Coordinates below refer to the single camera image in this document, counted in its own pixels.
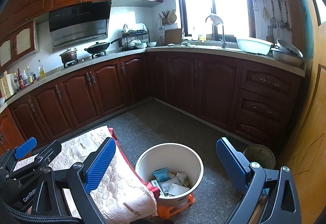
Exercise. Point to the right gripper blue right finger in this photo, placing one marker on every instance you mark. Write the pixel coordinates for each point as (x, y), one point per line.
(235, 163)

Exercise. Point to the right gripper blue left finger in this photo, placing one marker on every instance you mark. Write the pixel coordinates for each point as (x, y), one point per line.
(97, 163)

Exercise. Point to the blue snack bag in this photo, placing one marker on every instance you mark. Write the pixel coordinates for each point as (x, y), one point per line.
(161, 175)

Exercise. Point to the green white tissue pack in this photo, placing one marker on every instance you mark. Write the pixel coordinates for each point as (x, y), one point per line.
(183, 178)

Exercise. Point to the grey printed foil pouch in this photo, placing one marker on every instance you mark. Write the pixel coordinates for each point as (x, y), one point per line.
(166, 185)

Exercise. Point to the white trash bucket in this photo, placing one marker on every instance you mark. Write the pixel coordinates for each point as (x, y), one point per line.
(177, 158)

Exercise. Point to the dirty grey bucket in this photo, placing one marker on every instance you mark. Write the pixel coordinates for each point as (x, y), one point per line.
(260, 154)

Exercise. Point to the orange plastic stool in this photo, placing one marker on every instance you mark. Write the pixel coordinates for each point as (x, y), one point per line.
(165, 212)

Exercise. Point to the cream microwave oven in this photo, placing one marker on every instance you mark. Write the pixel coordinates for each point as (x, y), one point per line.
(8, 86)

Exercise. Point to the red sauce bottle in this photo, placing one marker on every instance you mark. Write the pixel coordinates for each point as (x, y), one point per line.
(20, 79)

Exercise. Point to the yellow oil bottle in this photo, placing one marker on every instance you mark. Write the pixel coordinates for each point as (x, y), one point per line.
(41, 69)

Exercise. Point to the brown clay pot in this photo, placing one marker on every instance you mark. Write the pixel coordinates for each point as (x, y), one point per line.
(69, 55)

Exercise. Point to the large white basin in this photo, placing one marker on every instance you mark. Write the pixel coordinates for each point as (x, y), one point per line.
(254, 45)

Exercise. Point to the metal basin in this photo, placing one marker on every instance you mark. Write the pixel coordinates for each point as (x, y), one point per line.
(287, 53)

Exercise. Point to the black wok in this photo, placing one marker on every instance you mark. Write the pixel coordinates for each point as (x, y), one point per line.
(99, 47)

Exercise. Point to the dish drying rack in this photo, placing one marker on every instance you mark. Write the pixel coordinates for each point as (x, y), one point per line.
(134, 36)

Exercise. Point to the white bowl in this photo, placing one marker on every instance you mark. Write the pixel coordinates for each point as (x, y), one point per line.
(151, 44)

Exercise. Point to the wooden cutting board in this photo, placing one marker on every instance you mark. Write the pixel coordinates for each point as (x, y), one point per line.
(173, 36)

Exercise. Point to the black range hood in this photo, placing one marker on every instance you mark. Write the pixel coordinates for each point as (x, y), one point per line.
(79, 24)

